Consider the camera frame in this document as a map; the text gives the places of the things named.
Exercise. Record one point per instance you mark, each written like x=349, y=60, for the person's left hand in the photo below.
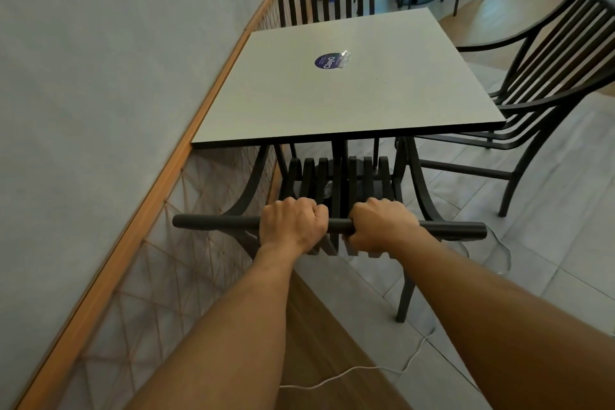
x=293, y=224

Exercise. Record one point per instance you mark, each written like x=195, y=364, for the person's right hand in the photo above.
x=382, y=224

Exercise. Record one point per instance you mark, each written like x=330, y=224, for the person's left forearm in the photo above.
x=226, y=333

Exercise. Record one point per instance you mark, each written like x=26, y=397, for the person's right forearm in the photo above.
x=504, y=328

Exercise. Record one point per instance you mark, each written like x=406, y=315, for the white square table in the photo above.
x=360, y=102

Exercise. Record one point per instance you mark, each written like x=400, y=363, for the round blue sticker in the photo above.
x=325, y=62

